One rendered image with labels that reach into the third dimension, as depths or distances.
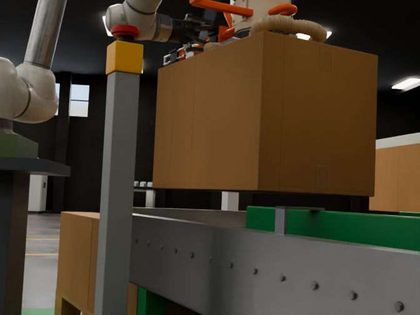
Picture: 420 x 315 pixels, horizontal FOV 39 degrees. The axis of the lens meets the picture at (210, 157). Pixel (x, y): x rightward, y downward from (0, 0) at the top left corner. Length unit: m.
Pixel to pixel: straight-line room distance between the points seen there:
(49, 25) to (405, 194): 1.93
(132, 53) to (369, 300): 0.80
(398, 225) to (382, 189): 2.44
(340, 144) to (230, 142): 0.30
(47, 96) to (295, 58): 1.08
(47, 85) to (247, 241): 1.35
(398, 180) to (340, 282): 2.38
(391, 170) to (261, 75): 1.94
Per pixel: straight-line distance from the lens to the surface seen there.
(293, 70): 1.55
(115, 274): 1.37
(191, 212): 2.08
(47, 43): 2.33
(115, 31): 1.41
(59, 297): 3.20
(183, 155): 1.80
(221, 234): 1.23
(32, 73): 2.30
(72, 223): 3.00
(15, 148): 2.03
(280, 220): 1.10
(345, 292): 0.91
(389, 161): 3.37
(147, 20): 1.93
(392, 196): 3.33
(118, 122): 1.36
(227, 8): 1.78
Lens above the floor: 0.66
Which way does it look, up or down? 4 degrees up
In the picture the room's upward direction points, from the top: 3 degrees clockwise
